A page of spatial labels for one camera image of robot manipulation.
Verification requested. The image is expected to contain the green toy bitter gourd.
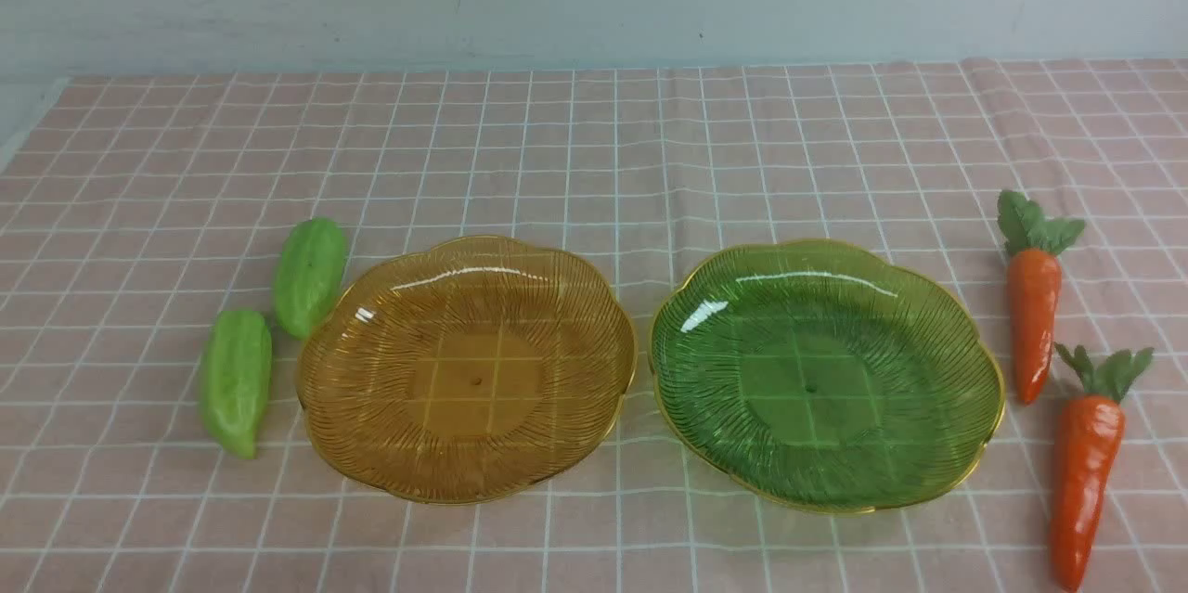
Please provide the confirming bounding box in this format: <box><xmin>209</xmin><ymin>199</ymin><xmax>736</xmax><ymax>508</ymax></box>
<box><xmin>197</xmin><ymin>309</ymin><xmax>273</xmax><ymax>460</ymax></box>
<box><xmin>272</xmin><ymin>217</ymin><xmax>348</xmax><ymax>340</ymax></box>

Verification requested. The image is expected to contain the orange toy carrot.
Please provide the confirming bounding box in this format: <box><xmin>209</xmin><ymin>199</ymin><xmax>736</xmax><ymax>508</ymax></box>
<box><xmin>997</xmin><ymin>188</ymin><xmax>1086</xmax><ymax>406</ymax></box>
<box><xmin>1049</xmin><ymin>343</ymin><xmax>1156</xmax><ymax>592</ymax></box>

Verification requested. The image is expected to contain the amber ribbed plastic plate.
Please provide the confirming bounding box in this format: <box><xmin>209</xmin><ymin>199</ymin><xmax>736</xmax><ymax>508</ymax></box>
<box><xmin>296</xmin><ymin>235</ymin><xmax>639</xmax><ymax>505</ymax></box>

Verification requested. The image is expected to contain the green ribbed plastic plate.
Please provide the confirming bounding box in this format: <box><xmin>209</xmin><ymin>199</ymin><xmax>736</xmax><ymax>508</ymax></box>
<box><xmin>647</xmin><ymin>238</ymin><xmax>1006</xmax><ymax>515</ymax></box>

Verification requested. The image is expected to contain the pink checkered tablecloth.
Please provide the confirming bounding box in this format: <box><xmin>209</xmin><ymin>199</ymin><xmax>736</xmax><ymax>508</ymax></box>
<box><xmin>1</xmin><ymin>58</ymin><xmax>1187</xmax><ymax>592</ymax></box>

